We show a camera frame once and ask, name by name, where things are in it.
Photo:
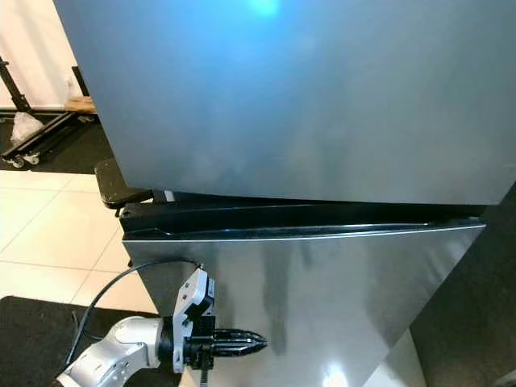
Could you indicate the large black floor mat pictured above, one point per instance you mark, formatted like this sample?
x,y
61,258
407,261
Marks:
x,y
40,339

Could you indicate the black folding chair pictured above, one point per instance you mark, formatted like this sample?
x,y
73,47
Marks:
x,y
117,181

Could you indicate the black gym floor mat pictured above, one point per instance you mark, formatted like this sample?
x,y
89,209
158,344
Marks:
x,y
81,153

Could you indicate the black metal rack on wheels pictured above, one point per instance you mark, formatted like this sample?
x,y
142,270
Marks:
x,y
40,141

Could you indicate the wooden plank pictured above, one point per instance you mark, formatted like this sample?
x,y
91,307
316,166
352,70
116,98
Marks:
x,y
81,105

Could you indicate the white plastic bag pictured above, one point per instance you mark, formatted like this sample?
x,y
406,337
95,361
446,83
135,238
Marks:
x,y
26,127

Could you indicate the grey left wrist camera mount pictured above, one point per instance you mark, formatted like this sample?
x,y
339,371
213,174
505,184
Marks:
x,y
193,290

